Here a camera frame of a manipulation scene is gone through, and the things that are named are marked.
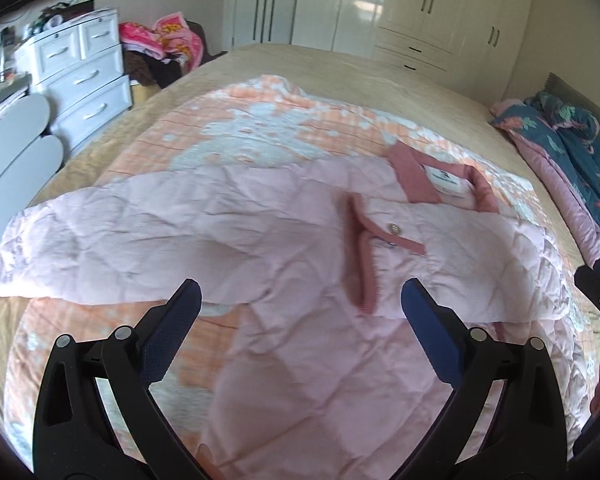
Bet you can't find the pile of small household things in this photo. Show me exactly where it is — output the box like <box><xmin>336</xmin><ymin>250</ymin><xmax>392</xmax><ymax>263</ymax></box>
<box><xmin>22</xmin><ymin>0</ymin><xmax>97</xmax><ymax>37</ymax></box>

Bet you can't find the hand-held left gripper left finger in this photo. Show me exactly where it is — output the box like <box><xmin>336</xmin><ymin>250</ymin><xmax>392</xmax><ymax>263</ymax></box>
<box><xmin>31</xmin><ymin>279</ymin><xmax>216</xmax><ymax>480</ymax></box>

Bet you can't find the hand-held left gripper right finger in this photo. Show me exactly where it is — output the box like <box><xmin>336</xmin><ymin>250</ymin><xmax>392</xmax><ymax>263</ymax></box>
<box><xmin>401</xmin><ymin>277</ymin><xmax>569</xmax><ymax>480</ymax></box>

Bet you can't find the white drawer chest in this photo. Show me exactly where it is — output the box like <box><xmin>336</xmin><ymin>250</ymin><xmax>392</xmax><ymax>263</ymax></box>
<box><xmin>14</xmin><ymin>7</ymin><xmax>133</xmax><ymax>152</ymax></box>

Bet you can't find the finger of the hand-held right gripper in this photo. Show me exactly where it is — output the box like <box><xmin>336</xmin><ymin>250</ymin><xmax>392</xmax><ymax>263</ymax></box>
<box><xmin>574</xmin><ymin>259</ymin><xmax>600</xmax><ymax>322</ymax></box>

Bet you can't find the bed with beige cover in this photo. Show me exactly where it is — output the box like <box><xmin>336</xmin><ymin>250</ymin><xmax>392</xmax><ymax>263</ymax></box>
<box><xmin>0</xmin><ymin>42</ymin><xmax>600</xmax><ymax>480</ymax></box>

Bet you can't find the white wardrobe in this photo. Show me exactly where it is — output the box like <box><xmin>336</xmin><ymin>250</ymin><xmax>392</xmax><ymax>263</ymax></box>
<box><xmin>290</xmin><ymin>0</ymin><xmax>537</xmax><ymax>97</ymax></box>

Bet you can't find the orange and white blanket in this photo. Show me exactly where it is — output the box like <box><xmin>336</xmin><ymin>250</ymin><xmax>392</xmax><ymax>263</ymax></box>
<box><xmin>2</xmin><ymin>75</ymin><xmax>600</xmax><ymax>466</ymax></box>

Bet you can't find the cluttered desk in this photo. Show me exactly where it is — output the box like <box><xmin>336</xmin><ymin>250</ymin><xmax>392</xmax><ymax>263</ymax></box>
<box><xmin>0</xmin><ymin>25</ymin><xmax>34</xmax><ymax>128</ymax></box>

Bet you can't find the teal floral quilt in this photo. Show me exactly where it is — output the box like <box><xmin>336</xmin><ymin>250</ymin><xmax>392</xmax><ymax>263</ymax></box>
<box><xmin>489</xmin><ymin>91</ymin><xmax>600</xmax><ymax>267</ymax></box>

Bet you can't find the pink floral cloth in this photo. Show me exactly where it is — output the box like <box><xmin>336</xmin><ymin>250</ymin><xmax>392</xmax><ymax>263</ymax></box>
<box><xmin>118</xmin><ymin>12</ymin><xmax>206</xmax><ymax>68</ymax></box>

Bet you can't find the pile of dark clothes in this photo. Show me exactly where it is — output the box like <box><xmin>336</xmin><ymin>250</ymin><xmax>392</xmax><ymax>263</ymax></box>
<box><xmin>125</xmin><ymin>50</ymin><xmax>193</xmax><ymax>95</ymax></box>

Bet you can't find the grey headboard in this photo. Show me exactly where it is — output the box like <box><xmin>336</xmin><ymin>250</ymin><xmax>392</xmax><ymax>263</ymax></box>
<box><xmin>542</xmin><ymin>72</ymin><xmax>600</xmax><ymax>128</ymax></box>

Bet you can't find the white door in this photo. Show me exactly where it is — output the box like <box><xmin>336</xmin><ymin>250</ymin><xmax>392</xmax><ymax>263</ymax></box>
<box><xmin>230</xmin><ymin>0</ymin><xmax>301</xmax><ymax>52</ymax></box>

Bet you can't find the pink quilted jacket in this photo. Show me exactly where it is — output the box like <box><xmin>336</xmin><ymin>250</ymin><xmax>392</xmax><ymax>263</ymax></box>
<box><xmin>0</xmin><ymin>141</ymin><xmax>588</xmax><ymax>480</ymax></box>

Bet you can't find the white oval board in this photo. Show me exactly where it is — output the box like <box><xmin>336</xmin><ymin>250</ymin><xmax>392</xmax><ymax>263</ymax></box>
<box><xmin>0</xmin><ymin>92</ymin><xmax>51</xmax><ymax>202</ymax></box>
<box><xmin>0</xmin><ymin>135</ymin><xmax>64</xmax><ymax>267</ymax></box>

